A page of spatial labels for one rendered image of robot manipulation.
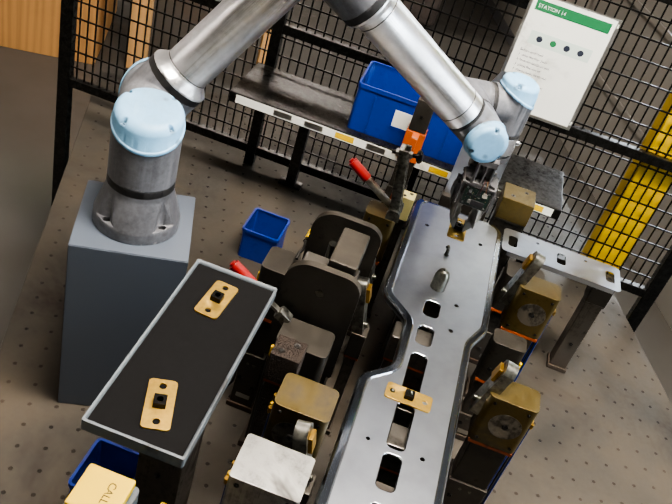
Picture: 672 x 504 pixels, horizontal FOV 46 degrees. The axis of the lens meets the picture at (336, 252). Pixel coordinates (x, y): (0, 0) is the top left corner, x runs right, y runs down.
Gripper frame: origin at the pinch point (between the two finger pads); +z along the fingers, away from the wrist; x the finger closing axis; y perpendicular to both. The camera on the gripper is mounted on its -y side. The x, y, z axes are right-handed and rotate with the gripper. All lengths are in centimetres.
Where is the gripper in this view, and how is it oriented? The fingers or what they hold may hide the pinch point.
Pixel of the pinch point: (460, 222)
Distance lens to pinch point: 173.1
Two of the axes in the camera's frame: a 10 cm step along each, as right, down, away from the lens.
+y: -2.5, 5.4, -8.0
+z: -2.5, 7.6, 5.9
